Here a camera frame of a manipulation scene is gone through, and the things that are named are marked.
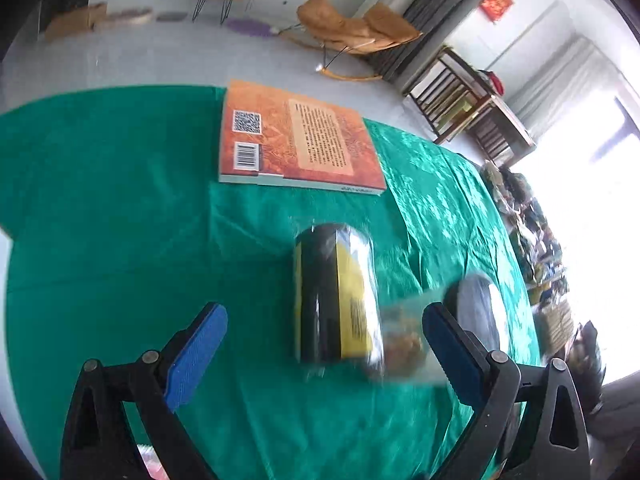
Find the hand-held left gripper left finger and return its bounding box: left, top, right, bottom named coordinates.
left=60, top=301, right=229, bottom=480

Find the purple round cushion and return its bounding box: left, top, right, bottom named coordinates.
left=224, top=17, right=281, bottom=40

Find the green satin tablecloth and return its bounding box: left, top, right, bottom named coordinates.
left=0, top=85, right=543, bottom=480

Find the white curtain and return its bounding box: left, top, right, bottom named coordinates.
left=505, top=35, right=626, bottom=126

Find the clear jar with black lid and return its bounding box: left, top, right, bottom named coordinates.
left=370, top=272, right=511, bottom=386

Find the grey curtain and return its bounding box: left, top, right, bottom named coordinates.
left=372, top=0, right=481, bottom=81

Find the cluttered pile of goods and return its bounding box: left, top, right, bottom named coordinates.
left=480, top=160, right=608, bottom=411

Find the red wall hanging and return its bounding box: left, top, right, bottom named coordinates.
left=479, top=0, right=516, bottom=25

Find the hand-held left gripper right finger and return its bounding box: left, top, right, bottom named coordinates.
left=421, top=301, right=592, bottom=480

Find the black yellow package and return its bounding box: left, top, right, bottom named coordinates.
left=291, top=222, right=385, bottom=366

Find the orange book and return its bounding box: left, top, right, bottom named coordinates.
left=218, top=78, right=388, bottom=197

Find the orange lounge chair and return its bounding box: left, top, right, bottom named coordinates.
left=280, top=0, right=423, bottom=81

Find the brown cardboard box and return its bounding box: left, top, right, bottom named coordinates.
left=44, top=2, right=108, bottom=41

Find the dark wooden chair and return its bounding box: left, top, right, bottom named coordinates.
left=404, top=46, right=537, bottom=166

